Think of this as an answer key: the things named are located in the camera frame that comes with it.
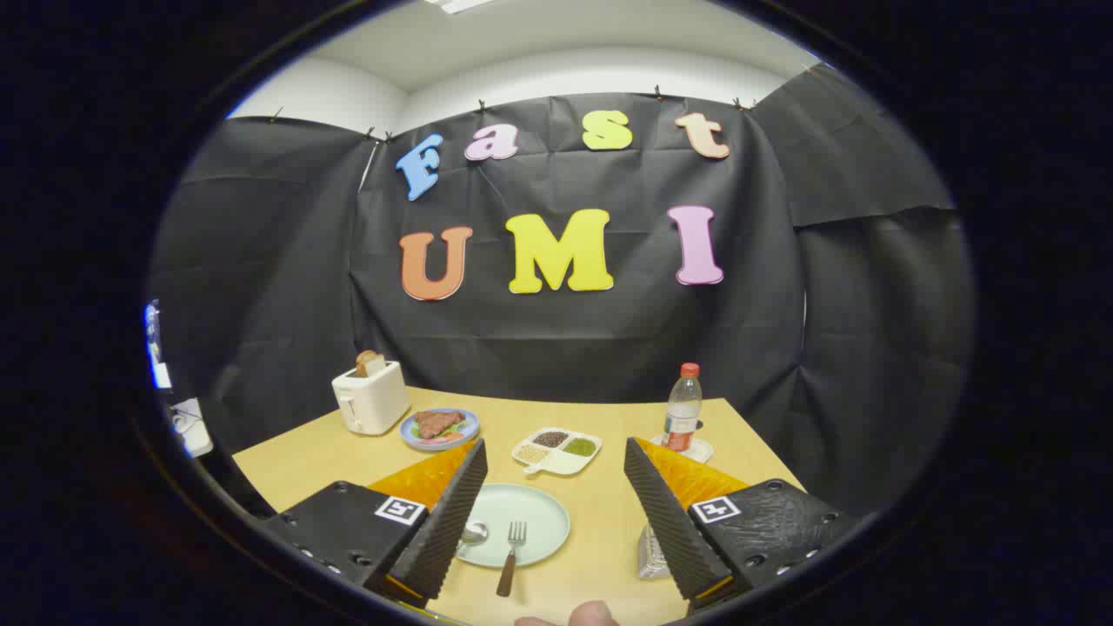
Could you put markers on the blue lit screen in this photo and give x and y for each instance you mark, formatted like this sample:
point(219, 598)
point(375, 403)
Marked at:
point(157, 361)

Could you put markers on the white toaster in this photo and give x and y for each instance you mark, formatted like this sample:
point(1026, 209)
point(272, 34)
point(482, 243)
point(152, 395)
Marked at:
point(374, 402)

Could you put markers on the small blue plate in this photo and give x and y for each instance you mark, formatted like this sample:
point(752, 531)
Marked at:
point(465, 435)

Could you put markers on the clear bottle with red cap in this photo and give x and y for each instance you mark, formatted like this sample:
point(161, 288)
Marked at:
point(683, 409)

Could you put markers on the toasted bread slice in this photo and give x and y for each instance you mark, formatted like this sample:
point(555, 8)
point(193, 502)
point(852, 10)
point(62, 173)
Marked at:
point(369, 362)

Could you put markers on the white square coaster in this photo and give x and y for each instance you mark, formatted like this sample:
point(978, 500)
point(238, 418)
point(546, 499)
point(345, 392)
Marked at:
point(701, 452)

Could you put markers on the white divided dish with grains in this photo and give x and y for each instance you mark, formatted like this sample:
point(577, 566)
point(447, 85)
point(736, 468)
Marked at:
point(556, 459)

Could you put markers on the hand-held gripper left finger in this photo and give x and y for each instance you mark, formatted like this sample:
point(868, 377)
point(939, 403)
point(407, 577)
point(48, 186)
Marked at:
point(448, 513)

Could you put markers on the black backdrop cloth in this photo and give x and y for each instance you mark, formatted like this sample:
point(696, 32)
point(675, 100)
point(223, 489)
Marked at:
point(565, 348)

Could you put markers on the clear perforated basket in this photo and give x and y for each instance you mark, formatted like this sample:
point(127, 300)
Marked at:
point(650, 558)

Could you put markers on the pale green round plate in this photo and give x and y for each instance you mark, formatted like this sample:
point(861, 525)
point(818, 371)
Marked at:
point(541, 522)

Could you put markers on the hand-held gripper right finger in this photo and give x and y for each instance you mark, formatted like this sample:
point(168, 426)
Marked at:
point(665, 513)

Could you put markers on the long ceiling light panel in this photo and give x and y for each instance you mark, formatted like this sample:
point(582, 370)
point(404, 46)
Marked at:
point(456, 4)

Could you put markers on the steak with vegetables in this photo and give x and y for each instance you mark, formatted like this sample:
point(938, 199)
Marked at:
point(437, 423)

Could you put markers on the metal spoon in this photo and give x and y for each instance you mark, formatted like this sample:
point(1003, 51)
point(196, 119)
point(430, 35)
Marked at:
point(476, 532)

